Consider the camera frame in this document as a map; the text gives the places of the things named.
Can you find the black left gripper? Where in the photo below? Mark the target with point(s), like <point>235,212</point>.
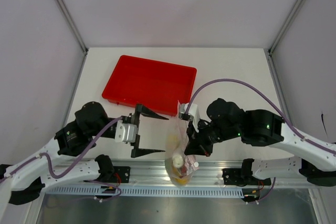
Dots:
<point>142,109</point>

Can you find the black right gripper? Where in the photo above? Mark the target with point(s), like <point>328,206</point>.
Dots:
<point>197,145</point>

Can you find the green white leek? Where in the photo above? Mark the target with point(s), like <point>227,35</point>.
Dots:
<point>177,160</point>

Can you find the clear zip top bag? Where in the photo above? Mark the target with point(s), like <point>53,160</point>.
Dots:
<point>175,143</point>

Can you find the yellow lemon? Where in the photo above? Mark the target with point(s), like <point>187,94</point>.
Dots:
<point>182,181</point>

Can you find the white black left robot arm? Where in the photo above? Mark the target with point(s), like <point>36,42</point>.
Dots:
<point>59,161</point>

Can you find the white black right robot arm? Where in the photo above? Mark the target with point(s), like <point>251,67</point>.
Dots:
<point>312,159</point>

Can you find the red plastic tray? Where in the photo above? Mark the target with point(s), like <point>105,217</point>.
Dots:
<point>158,85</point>

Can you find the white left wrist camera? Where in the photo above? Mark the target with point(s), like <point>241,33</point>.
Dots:
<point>125,133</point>

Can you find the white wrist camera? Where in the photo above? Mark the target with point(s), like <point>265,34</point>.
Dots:
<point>190,112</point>
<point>125,133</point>

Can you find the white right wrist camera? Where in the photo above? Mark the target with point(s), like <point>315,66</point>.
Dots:
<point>190,112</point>

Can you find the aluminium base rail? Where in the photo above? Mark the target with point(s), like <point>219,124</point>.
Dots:
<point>103,169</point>

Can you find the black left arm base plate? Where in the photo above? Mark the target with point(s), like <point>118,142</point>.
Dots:
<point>121,175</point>

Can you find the white slotted cable duct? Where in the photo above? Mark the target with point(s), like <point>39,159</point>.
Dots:
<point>149,191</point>

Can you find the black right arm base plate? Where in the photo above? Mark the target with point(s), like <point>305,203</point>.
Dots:
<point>234,177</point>

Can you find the left aluminium frame post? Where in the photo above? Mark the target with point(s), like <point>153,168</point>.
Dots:
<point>71,24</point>

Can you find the aluminium frame post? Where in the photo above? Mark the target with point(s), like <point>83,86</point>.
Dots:
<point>71,24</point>
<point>290,18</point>

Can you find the right aluminium frame post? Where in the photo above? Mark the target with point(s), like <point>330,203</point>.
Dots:
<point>290,18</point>

